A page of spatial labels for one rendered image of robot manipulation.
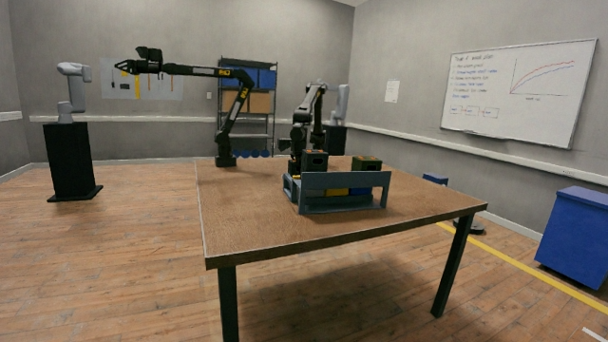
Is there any blue open bin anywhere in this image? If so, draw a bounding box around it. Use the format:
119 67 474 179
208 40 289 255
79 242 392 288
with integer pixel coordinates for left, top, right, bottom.
348 187 371 196

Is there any yellow open bin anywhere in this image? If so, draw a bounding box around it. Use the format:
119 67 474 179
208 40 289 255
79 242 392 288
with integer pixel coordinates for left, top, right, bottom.
323 188 349 197

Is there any olive green case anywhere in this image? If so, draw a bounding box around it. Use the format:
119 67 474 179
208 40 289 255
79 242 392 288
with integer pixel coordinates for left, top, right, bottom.
351 156 382 171

